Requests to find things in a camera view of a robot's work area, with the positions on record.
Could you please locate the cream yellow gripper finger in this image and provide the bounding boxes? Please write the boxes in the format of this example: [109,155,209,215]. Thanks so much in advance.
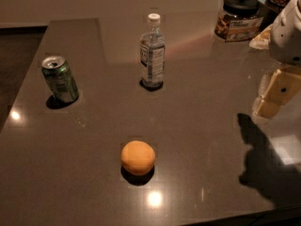
[253,64,301,119]

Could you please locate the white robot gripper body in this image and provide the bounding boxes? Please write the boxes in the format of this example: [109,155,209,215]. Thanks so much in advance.
[269,0,301,66]

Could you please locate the clear plastic water bottle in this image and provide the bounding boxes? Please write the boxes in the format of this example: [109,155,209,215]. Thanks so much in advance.
[140,13,166,91]

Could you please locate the crumpled pale wrapper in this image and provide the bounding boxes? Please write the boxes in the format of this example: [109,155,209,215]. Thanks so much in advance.
[249,25,272,50]

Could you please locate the snack jar with black lid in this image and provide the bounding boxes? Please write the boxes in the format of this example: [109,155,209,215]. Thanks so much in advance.
[214,0,262,42]

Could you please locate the orange fruit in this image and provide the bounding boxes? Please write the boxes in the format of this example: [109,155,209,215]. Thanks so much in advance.
[120,140,155,176]

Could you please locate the green soda can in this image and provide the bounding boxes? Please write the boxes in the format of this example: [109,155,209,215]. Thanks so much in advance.
[41,56,79,104]

